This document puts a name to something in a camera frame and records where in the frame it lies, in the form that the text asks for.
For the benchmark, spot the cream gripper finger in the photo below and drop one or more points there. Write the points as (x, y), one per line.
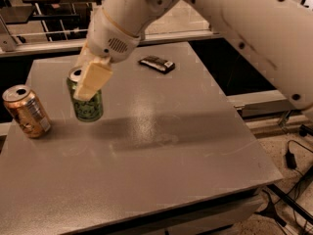
(83, 57)
(94, 76)

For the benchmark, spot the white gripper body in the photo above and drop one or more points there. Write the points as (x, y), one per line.
(109, 39)

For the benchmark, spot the green soda can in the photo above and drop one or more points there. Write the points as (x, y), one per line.
(86, 111)

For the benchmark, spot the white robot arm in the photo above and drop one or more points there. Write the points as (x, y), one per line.
(275, 36)

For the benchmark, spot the orange soda can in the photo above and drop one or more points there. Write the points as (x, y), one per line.
(24, 106)

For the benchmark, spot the dark background desk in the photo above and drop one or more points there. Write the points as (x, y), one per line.
(61, 19)

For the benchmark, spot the black snack bar wrapper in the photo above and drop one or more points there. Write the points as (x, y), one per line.
(157, 64)

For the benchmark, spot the metal railing beam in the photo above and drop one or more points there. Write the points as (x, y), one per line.
(113, 44)

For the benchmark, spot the black tripod leg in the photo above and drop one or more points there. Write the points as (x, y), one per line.
(289, 199)

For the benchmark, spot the far left metal bracket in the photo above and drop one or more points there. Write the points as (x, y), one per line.
(7, 42)

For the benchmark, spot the black power adapter with cable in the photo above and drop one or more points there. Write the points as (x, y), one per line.
(290, 157)

